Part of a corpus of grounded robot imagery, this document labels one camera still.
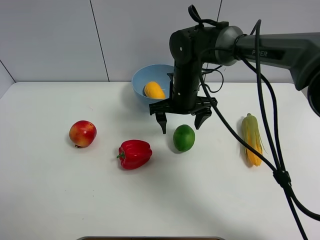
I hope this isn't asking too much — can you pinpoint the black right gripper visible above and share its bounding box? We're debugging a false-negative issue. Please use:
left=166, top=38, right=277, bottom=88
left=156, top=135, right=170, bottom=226
left=149, top=62, right=212, bottom=134

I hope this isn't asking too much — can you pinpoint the green lime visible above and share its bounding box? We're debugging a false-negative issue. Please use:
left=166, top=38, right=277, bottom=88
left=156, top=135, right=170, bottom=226
left=173, top=124, right=196, bottom=153

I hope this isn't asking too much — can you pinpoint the yellow mango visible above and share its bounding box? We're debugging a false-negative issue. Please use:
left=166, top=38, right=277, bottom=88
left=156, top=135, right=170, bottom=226
left=144, top=81, right=166, bottom=100

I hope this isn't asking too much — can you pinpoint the red yellow pomegranate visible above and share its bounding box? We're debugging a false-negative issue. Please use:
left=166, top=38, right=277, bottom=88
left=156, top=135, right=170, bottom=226
left=68, top=120, right=97, bottom=148

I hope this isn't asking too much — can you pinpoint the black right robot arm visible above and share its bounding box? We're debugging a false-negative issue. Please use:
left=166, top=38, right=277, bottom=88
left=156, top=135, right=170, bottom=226
left=149, top=26, right=320, bottom=130

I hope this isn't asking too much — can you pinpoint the light blue bowl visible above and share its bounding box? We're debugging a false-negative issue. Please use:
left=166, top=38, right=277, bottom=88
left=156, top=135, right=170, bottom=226
left=131, top=64, right=174, bottom=109

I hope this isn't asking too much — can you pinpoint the red bell pepper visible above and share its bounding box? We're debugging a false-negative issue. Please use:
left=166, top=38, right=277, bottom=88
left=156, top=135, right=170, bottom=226
left=116, top=139, right=153, bottom=170

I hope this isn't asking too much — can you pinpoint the corn cob with husk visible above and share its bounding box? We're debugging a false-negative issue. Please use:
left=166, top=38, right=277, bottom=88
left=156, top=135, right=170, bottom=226
left=241, top=113, right=264, bottom=167

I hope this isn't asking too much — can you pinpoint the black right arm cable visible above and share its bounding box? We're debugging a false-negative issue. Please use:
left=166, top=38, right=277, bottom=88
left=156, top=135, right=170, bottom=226
left=187, top=4, right=320, bottom=240

